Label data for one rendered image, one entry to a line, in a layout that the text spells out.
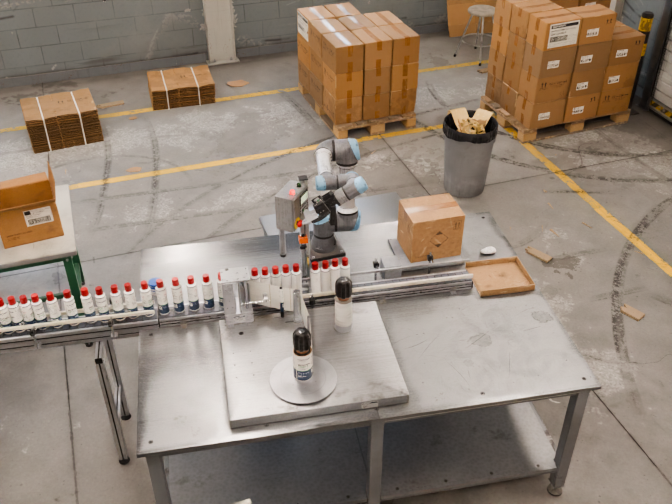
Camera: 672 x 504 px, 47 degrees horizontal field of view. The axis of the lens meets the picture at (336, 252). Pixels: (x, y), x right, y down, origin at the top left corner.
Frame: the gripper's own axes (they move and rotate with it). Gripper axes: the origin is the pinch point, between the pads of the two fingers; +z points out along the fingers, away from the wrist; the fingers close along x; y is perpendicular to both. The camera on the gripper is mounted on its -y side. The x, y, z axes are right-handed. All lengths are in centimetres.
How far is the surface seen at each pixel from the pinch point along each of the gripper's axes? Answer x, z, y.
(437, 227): -21, -52, -61
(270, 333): 25, 42, -28
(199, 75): -458, 88, -76
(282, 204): -2.2, 3.4, 14.4
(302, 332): 61, 18, -8
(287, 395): 69, 40, -28
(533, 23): -304, -205, -147
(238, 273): 8.8, 39.3, 1.3
